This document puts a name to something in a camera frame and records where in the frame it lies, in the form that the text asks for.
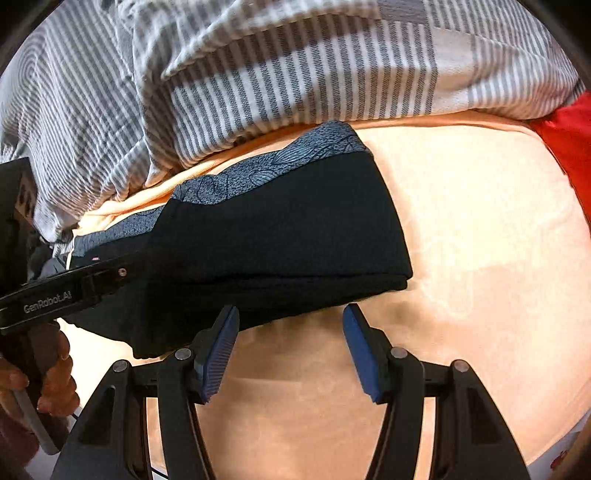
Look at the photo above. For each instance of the peach blanket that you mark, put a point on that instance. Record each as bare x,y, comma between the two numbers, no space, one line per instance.
485,277

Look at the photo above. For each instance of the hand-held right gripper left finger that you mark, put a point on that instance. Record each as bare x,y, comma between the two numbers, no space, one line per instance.
219,355

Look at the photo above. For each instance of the person's left hand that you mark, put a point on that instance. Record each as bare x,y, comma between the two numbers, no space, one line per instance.
60,387

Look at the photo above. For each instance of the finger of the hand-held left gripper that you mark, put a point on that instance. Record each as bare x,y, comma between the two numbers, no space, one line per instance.
113,277

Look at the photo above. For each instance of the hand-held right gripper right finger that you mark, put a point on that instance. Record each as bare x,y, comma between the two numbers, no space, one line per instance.
362,355

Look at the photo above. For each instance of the red embroidered cushion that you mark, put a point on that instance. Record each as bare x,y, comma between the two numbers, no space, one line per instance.
570,138

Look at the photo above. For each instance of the black pants with floral stripes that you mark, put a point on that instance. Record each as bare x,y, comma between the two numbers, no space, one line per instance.
277,240

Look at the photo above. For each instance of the grey striped duvet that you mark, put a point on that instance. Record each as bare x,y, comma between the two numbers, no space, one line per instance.
277,69

